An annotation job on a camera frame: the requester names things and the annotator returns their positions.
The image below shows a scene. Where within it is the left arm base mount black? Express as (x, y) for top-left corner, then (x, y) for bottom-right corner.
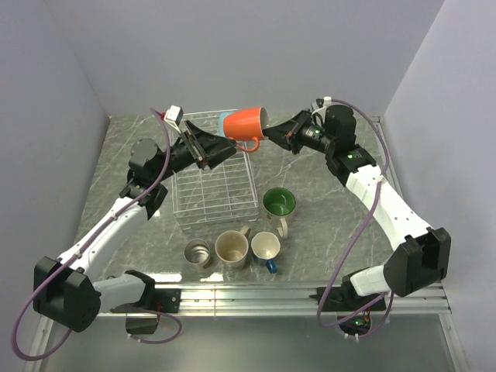
(110, 289), (182, 336)

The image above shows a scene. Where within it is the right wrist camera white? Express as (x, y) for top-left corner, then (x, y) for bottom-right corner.
(311, 96), (332, 116)

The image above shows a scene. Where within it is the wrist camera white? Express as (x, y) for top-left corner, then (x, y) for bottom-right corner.
(311, 96), (332, 116)
(164, 105), (184, 133)

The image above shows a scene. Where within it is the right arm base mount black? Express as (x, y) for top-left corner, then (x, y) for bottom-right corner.
(309, 286), (394, 341)

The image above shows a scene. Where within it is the stainless steel cup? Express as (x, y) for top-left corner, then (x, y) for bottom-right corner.
(183, 239), (212, 271)

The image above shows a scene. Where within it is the orange mug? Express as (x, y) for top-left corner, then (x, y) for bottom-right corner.
(224, 107), (269, 153)

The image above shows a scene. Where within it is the green interior floral mug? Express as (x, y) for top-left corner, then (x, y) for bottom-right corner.
(263, 188), (297, 239)

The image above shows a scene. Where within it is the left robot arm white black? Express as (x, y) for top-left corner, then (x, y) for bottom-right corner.
(32, 121), (236, 332)

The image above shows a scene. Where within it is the light blue mug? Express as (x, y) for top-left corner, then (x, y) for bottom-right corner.
(218, 111), (234, 138)

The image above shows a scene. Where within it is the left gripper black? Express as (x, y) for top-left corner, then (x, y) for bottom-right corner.
(154, 120), (237, 183)

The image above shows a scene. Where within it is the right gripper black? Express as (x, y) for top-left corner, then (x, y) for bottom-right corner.
(261, 109), (335, 156)

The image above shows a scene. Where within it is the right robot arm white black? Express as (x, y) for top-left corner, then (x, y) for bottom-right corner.
(263, 100), (451, 310)

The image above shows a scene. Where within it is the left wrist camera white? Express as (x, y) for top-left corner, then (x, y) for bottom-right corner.
(164, 105), (184, 133)

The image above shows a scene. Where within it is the dark blue faceted mug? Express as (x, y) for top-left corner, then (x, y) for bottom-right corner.
(251, 232), (281, 274)

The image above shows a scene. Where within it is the beige patterned mug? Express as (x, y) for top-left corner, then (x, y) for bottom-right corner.
(215, 225), (251, 270)

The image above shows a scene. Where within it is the white wire dish rack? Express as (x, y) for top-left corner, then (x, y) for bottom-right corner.
(170, 109), (259, 233)

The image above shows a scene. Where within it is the aluminium mounting rail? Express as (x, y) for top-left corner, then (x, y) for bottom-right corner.
(23, 283), (469, 371)

